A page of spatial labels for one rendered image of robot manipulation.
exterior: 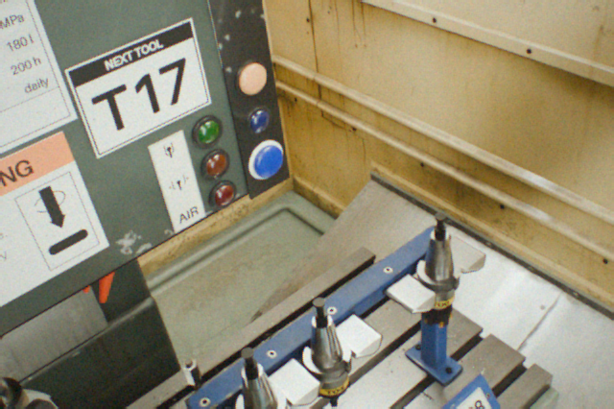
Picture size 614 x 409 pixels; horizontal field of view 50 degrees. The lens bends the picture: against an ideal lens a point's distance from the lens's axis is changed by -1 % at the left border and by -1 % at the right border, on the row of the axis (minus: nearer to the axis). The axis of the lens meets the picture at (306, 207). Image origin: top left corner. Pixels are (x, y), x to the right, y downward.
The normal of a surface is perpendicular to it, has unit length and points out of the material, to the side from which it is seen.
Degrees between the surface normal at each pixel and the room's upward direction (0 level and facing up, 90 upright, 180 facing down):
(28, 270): 90
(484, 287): 24
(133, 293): 90
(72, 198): 90
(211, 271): 0
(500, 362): 0
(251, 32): 90
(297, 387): 0
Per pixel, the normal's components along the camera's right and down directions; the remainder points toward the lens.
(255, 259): -0.11, -0.77
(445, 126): -0.76, 0.47
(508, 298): -0.41, -0.52
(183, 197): 0.64, 0.43
